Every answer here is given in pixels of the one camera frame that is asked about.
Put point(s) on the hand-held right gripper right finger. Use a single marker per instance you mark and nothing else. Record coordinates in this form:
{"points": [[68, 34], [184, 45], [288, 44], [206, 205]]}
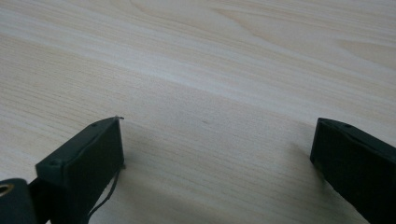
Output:
{"points": [[358, 165]]}

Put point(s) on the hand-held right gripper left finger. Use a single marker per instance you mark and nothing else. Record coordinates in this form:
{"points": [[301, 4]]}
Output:
{"points": [[81, 165]]}

